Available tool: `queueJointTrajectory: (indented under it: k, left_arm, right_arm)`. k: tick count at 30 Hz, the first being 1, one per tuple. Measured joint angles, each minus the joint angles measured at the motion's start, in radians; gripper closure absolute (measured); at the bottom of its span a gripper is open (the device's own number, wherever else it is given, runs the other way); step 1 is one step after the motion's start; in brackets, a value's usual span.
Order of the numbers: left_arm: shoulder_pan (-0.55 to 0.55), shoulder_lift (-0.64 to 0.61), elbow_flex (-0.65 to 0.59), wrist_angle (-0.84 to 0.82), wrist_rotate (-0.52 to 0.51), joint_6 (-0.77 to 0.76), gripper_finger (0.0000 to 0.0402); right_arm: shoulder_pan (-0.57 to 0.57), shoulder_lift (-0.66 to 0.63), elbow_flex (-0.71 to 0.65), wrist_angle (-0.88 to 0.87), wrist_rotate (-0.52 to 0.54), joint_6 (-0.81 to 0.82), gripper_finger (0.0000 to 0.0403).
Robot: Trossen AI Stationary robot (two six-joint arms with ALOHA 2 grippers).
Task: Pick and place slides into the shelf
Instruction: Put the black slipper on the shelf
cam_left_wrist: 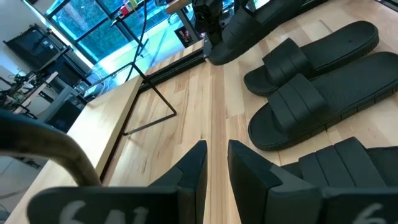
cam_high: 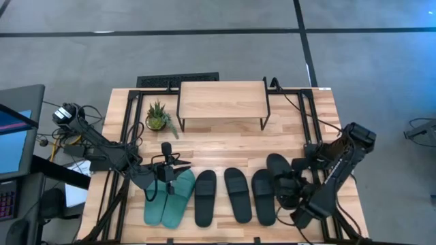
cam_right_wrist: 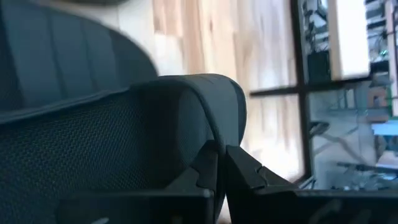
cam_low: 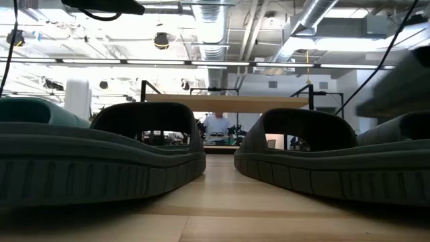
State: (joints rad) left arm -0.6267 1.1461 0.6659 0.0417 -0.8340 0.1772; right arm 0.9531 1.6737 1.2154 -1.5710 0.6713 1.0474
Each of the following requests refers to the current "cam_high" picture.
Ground computer monitor blue screen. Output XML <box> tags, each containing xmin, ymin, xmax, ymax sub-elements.
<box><xmin>0</xmin><ymin>103</ymin><xmax>39</xmax><ymax>180</ymax></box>

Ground wooden shelf black metal legs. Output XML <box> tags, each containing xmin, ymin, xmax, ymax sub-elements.
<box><xmin>176</xmin><ymin>76</ymin><xmax>272</xmax><ymax>133</ymax></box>

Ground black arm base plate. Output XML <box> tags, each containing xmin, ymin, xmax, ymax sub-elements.
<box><xmin>303</xmin><ymin>142</ymin><xmax>355</xmax><ymax>171</ymax></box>
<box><xmin>89</xmin><ymin>146</ymin><xmax>139</xmax><ymax>172</ymax></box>

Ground black aluminium table frame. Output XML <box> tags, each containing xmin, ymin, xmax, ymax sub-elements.
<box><xmin>80</xmin><ymin>86</ymin><xmax>372</xmax><ymax>245</ymax></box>

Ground black power adapter box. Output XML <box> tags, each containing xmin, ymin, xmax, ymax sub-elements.
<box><xmin>63</xmin><ymin>144</ymin><xmax>87</xmax><ymax>158</ymax></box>

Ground black computer mouse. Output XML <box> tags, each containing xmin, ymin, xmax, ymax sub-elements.
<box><xmin>4</xmin><ymin>218</ymin><xmax>30</xmax><ymax>245</ymax></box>

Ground white paper sheet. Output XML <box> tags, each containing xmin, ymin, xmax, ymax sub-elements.
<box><xmin>63</xmin><ymin>159</ymin><xmax>92</xmax><ymax>208</ymax></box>

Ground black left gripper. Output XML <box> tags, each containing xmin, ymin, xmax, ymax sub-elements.
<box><xmin>155</xmin><ymin>159</ymin><xmax>192</xmax><ymax>185</ymax></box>

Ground yellow cable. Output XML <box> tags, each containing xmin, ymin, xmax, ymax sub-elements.
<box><xmin>49</xmin><ymin>135</ymin><xmax>82</xmax><ymax>163</ymax></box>

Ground green rubber slide sandal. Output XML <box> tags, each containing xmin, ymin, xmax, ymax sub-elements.
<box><xmin>161</xmin><ymin>169</ymin><xmax>196</xmax><ymax>229</ymax></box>
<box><xmin>143</xmin><ymin>183</ymin><xmax>168</xmax><ymax>227</ymax></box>

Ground potted succulent plant black pot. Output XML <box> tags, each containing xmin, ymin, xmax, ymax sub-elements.
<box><xmin>145</xmin><ymin>99</ymin><xmax>180</xmax><ymax>140</ymax></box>

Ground black perforated floor mat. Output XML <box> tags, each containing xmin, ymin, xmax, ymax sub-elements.
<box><xmin>136</xmin><ymin>71</ymin><xmax>220</xmax><ymax>88</ymax></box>

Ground black rubber slide sandal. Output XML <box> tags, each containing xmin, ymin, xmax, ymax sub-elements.
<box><xmin>223</xmin><ymin>167</ymin><xmax>253</xmax><ymax>225</ymax></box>
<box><xmin>266</xmin><ymin>152</ymin><xmax>302</xmax><ymax>210</ymax></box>
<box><xmin>194</xmin><ymin>169</ymin><xmax>218</xmax><ymax>228</ymax></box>
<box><xmin>251</xmin><ymin>168</ymin><xmax>277</xmax><ymax>227</ymax></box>

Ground black computer keyboard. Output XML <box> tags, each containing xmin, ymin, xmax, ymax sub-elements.
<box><xmin>0</xmin><ymin>180</ymin><xmax>18</xmax><ymax>221</ymax></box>

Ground dark grey desk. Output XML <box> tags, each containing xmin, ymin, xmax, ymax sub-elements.
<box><xmin>0</xmin><ymin>84</ymin><xmax>92</xmax><ymax>245</ymax></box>

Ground thin black cable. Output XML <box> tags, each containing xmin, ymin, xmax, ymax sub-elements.
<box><xmin>270</xmin><ymin>76</ymin><xmax>343</xmax><ymax>133</ymax></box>

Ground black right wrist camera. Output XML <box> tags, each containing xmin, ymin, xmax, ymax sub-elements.
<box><xmin>291</xmin><ymin>157</ymin><xmax>309</xmax><ymax>172</ymax></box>

